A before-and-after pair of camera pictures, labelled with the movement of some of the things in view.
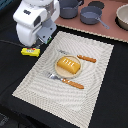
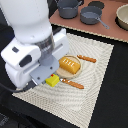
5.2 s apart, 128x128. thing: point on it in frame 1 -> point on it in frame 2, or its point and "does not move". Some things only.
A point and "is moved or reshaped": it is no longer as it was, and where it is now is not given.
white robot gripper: [36, 21] -> [27, 64]
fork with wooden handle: [65, 80] does not move
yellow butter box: [31, 51] is moved or reshaped
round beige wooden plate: [63, 72] does not move
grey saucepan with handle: [91, 14] does not move
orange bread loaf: [69, 64] does not move
